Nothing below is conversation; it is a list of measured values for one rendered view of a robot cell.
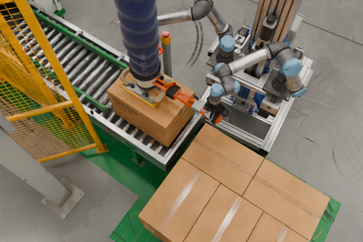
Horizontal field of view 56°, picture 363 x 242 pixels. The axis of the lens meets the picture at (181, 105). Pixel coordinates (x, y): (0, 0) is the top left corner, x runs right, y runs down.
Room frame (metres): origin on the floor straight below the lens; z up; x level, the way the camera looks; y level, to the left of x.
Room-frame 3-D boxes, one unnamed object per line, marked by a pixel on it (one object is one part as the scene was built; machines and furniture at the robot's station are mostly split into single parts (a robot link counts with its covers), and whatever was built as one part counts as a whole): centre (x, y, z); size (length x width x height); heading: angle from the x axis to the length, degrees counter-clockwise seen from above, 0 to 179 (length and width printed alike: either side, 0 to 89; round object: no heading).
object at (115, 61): (2.32, 1.05, 0.60); 1.60 x 0.10 x 0.09; 55
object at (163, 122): (1.44, 0.25, 0.75); 0.60 x 0.40 x 0.40; 56
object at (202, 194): (0.61, -0.43, 0.34); 1.20 x 1.00 x 0.40; 55
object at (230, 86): (1.15, -0.30, 1.49); 0.11 x 0.11 x 0.08; 20
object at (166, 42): (1.97, 0.14, 0.50); 0.07 x 0.07 x 1.00; 55
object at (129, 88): (1.36, 0.32, 1.09); 0.34 x 0.10 x 0.05; 55
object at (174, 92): (1.29, 0.06, 1.19); 0.10 x 0.08 x 0.06; 145
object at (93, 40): (2.16, 0.73, 0.50); 2.31 x 0.05 x 0.19; 55
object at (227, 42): (1.70, -0.36, 1.20); 0.13 x 0.12 x 0.14; 2
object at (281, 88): (1.45, -0.78, 1.09); 0.15 x 0.15 x 0.10
